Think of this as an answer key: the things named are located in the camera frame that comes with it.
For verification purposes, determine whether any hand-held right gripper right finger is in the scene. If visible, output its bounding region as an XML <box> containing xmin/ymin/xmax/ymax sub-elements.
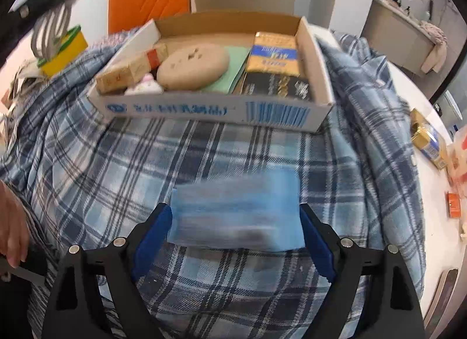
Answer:
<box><xmin>299</xmin><ymin>202</ymin><xmax>427</xmax><ymax>339</ymax></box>

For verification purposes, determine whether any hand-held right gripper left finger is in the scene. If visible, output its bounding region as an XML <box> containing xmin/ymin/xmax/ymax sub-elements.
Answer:
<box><xmin>41</xmin><ymin>203</ymin><xmax>173</xmax><ymax>339</ymax></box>

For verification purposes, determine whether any white cable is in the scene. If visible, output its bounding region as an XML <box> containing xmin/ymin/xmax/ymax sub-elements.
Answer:
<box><xmin>31</xmin><ymin>5</ymin><xmax>74</xmax><ymax>60</ymax></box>

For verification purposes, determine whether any blue face mask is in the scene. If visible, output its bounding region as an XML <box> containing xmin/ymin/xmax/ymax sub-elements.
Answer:
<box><xmin>167</xmin><ymin>170</ymin><xmax>306</xmax><ymax>252</ymax></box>

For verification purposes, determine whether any red and gold box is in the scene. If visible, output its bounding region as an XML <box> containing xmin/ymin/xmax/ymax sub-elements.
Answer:
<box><xmin>126</xmin><ymin>44</ymin><xmax>169</xmax><ymax>73</ymax></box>

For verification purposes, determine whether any shallow cardboard box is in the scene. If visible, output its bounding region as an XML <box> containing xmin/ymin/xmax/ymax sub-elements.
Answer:
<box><xmin>87</xmin><ymin>11</ymin><xmax>336</xmax><ymax>132</ymax></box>

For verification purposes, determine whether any round brown cookie-shaped pad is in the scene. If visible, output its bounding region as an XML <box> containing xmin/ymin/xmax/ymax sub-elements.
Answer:
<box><xmin>157</xmin><ymin>43</ymin><xmax>230</xmax><ymax>90</ymax></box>

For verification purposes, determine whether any green notepad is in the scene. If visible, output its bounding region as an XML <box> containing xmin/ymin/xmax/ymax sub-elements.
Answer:
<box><xmin>201</xmin><ymin>45</ymin><xmax>252</xmax><ymax>93</ymax></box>

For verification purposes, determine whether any person's left hand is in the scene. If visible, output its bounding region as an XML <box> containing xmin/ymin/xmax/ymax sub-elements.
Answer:
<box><xmin>0</xmin><ymin>181</ymin><xmax>30</xmax><ymax>268</ymax></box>

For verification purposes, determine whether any yellow container with green rim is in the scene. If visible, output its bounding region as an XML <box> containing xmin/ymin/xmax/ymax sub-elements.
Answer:
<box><xmin>39</xmin><ymin>25</ymin><xmax>89</xmax><ymax>77</ymax></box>

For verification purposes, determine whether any blue plaid cloth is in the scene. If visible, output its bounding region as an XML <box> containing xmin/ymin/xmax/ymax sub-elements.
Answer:
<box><xmin>0</xmin><ymin>29</ymin><xmax>427</xmax><ymax>339</ymax></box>

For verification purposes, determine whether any pile of crumpled bags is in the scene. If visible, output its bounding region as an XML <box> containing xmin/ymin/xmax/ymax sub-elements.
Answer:
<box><xmin>7</xmin><ymin>58</ymin><xmax>48</xmax><ymax>110</ymax></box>

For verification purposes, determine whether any pink white plush toy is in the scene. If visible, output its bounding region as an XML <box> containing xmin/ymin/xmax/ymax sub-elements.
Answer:
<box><xmin>124</xmin><ymin>73</ymin><xmax>163</xmax><ymax>96</ymax></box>

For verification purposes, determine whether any small orange box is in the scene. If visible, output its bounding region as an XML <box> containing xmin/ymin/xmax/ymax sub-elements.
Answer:
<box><xmin>447</xmin><ymin>192</ymin><xmax>464</xmax><ymax>219</ymax></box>

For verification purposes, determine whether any yellow and gold packet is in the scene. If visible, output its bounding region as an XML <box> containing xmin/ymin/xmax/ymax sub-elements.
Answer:
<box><xmin>410</xmin><ymin>109</ymin><xmax>450</xmax><ymax>170</ymax></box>

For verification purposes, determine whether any tissue pack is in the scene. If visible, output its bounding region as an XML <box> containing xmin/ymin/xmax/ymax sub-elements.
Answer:
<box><xmin>448</xmin><ymin>131</ymin><xmax>467</xmax><ymax>186</ymax></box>

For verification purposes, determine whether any black printed box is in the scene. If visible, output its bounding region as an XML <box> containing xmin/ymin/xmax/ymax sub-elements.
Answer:
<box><xmin>239</xmin><ymin>71</ymin><xmax>312</xmax><ymax>102</ymax></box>

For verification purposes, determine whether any beige sink vanity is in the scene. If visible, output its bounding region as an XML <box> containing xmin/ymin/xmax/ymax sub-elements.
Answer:
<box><xmin>365</xmin><ymin>0</ymin><xmax>438</xmax><ymax>70</ymax></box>

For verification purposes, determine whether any pink towel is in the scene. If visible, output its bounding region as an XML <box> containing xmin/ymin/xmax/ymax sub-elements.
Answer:
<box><xmin>419</xmin><ymin>22</ymin><xmax>447</xmax><ymax>73</ymax></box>

